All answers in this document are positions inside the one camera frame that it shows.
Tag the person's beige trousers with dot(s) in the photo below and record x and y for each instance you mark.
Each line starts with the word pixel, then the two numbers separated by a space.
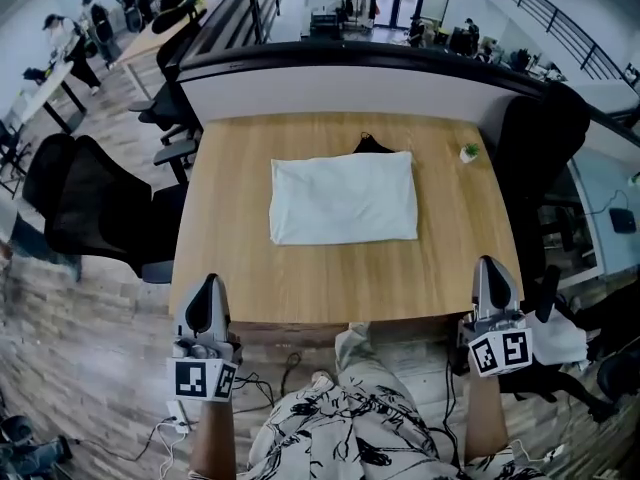
pixel 365 358

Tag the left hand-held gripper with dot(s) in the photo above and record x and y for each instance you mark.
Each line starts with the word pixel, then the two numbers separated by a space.
pixel 192 380

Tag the person's light shoe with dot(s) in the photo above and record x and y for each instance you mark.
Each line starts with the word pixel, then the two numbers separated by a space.
pixel 322 380

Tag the white cloth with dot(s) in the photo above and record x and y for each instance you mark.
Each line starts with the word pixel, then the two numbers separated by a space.
pixel 560 338

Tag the white power strip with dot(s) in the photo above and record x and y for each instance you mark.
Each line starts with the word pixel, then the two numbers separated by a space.
pixel 177 415

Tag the white background table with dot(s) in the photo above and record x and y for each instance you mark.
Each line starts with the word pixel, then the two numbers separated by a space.
pixel 45 93

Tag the wooden background table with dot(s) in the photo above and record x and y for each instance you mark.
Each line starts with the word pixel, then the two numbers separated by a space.
pixel 145 43

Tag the light blue desk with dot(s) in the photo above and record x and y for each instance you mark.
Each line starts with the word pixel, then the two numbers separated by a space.
pixel 595 193

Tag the white desk partition black rim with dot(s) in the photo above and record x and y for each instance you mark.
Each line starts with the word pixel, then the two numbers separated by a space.
pixel 325 88

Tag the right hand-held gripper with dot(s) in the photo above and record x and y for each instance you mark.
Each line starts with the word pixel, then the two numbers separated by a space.
pixel 500 353

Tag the black office chair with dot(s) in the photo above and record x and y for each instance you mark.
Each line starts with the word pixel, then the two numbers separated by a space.
pixel 170 108
pixel 540 168
pixel 547 293
pixel 100 208

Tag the white blue raglan t-shirt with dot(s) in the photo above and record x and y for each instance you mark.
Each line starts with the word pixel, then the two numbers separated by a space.
pixel 345 203

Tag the person's right forearm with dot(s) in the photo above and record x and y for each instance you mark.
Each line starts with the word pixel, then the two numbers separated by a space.
pixel 487 418

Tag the black cloth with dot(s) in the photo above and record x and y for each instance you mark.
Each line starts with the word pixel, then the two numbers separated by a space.
pixel 372 145

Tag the person's left forearm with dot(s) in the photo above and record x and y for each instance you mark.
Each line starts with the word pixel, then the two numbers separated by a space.
pixel 215 438

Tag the black flat box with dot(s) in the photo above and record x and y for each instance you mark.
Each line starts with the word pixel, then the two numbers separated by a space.
pixel 622 220

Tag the small potted plant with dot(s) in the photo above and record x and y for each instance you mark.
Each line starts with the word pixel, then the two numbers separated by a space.
pixel 469 153

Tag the person's black-and-white patterned shirt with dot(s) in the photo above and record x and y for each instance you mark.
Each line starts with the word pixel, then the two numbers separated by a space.
pixel 350 443

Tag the black metal railing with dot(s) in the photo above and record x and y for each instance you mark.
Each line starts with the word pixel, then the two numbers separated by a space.
pixel 550 13
pixel 245 13

